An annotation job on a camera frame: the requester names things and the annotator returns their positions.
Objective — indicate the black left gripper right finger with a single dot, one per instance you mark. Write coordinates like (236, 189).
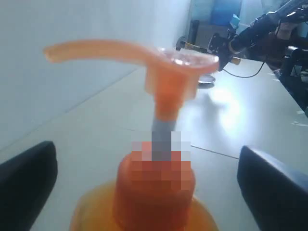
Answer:
(276, 194)

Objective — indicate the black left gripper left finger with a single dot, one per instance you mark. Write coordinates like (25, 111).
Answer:
(26, 182)

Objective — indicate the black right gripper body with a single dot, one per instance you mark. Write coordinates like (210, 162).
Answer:
(219, 46)

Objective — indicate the orange pump soap bottle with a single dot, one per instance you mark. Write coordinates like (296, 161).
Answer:
(154, 186)

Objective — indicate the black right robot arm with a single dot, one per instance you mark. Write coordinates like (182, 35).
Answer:
(293, 11)

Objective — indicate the stainless steel bowl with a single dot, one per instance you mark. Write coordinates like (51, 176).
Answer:
(206, 79)

